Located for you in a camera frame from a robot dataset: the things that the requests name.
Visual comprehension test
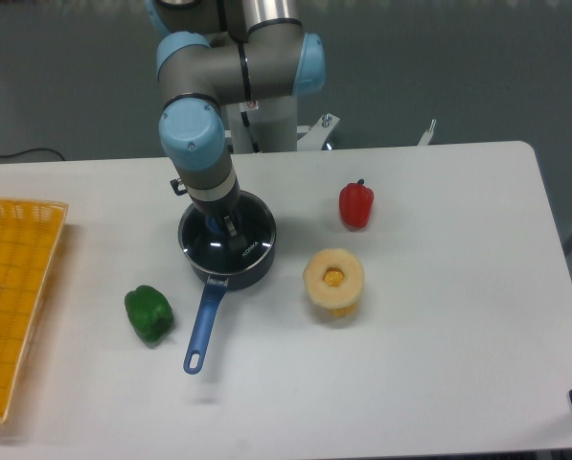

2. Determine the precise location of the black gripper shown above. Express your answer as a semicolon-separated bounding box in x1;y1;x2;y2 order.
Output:
170;178;247;250

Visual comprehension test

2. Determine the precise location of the glass pot lid blue knob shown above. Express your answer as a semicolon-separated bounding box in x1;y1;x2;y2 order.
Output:
178;192;277;276

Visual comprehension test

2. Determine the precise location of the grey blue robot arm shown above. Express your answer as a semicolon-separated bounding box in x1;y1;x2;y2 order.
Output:
146;1;326;240

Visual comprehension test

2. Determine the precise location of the dark blue saucepan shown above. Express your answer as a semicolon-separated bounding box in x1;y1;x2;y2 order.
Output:
183;243;276;375

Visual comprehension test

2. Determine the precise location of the green bell pepper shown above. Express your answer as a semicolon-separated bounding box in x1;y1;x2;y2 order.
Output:
124;285;174;345

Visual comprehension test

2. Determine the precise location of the red bell pepper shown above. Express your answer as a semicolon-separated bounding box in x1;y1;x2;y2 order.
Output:
338;178;375;229

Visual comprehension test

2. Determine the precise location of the yellow woven basket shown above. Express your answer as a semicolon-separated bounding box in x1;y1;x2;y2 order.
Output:
0;197;68;424

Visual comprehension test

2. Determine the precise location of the beige ring on corn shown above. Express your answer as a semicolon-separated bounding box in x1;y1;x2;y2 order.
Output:
302;249;366;320

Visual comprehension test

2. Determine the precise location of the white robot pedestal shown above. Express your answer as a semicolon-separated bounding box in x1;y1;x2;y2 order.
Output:
166;90;438;158

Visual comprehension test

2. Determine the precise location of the black cable on pedestal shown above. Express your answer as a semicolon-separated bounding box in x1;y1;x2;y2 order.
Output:
240;103;263;153

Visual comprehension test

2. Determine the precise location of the black floor cable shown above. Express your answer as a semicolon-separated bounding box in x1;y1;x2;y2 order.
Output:
0;148;69;161

